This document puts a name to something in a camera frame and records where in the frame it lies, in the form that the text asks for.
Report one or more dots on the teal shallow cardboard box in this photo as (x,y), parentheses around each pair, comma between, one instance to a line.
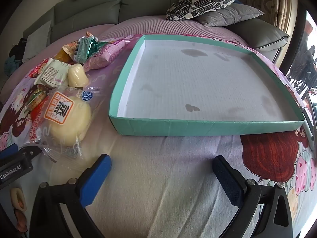
(198,84)

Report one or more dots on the beige patterned curtain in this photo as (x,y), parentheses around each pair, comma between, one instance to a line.
(284,2)

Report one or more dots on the black and white patterned pillow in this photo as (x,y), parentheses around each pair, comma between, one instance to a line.
(205,1)

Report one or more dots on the person's left hand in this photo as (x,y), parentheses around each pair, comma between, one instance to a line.
(17,192)

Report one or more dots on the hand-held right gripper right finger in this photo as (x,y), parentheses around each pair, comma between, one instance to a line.
(227,183)

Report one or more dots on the clear packet with cream bun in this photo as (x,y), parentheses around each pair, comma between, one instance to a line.
(71,121)

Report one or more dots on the black drying rack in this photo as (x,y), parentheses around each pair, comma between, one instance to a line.
(302,72)

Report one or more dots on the green and silver snack packet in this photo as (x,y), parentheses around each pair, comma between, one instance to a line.
(84,49)

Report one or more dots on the yellow snack packet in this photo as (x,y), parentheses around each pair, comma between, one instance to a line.
(62,56)

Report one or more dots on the white snack packet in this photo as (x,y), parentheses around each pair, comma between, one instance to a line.
(53,73)

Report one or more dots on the red cartoon snack packet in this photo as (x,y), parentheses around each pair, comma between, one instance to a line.
(39,68)

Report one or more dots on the dark clothes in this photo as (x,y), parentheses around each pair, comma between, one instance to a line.
(18,49)

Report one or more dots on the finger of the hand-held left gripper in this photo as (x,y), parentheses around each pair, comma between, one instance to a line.
(28,152)
(7,151)

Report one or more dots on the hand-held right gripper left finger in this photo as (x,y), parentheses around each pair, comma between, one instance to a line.
(96,178)

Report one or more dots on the pink sofa cover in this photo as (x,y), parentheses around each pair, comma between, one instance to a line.
(153,26)

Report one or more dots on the pink snack packet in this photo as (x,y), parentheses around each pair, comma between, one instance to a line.
(104,54)

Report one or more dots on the dark grey pillow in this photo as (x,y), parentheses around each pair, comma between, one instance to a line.
(230,16)

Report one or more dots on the grey sofa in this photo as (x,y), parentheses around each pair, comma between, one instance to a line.
(148,2)

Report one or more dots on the teal cloth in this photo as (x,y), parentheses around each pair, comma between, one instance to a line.
(12,65)

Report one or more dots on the light grey pillow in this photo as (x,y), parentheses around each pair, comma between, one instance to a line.
(34,42)

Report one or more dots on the printed pink cartoon blanket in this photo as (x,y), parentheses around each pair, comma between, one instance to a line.
(158,168)

